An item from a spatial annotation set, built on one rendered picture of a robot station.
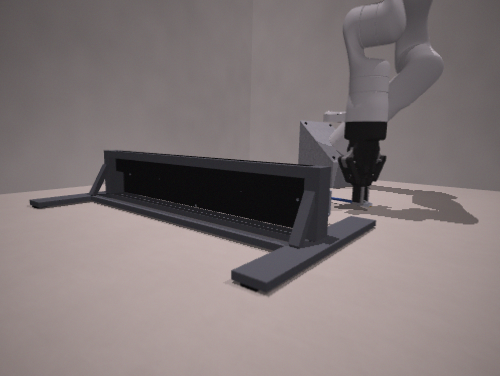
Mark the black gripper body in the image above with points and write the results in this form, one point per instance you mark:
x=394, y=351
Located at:
x=364, y=135

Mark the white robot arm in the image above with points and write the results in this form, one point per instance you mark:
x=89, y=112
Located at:
x=371, y=96

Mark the dark grey rack frame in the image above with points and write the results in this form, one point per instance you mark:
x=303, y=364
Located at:
x=290, y=195

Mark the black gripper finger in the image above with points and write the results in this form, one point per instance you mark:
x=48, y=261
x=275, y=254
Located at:
x=347, y=166
x=373, y=168

